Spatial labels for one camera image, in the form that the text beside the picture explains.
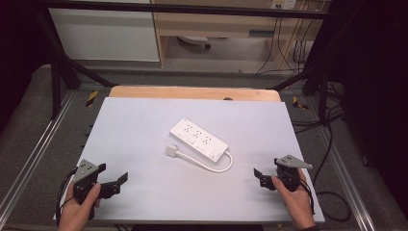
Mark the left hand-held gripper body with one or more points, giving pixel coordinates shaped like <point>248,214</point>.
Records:
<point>84,174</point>

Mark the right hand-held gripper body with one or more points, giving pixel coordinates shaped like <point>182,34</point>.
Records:
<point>288,176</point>

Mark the white plug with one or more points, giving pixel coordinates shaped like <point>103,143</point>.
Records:
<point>172,150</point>

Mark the white power strip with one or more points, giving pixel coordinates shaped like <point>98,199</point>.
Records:
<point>194,40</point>
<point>198,138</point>

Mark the person's right hand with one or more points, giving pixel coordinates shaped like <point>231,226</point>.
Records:
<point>298,202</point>

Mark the person's left hand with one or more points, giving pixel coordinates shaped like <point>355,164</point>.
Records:
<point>75,215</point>

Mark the yellow black tape marker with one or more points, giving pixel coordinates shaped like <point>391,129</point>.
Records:
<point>91,98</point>
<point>298,103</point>

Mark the light wooden board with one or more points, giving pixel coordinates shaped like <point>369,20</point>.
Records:
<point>192,93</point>

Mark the dark curtain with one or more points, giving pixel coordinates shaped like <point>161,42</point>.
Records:
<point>16,48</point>
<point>375,80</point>

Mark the white cabinet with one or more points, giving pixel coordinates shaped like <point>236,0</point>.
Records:
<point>106,35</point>

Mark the white power strip under desk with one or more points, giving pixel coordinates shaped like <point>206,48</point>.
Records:
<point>194,40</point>

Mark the wooden desk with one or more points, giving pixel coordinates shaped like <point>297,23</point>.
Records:
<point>218,25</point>

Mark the aluminium floor rail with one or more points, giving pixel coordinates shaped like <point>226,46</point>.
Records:
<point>35,154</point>
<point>349,186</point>

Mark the white wall outlet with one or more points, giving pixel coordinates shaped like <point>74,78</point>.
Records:
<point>284,4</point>

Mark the black metal frame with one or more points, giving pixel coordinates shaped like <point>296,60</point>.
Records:
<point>192,8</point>

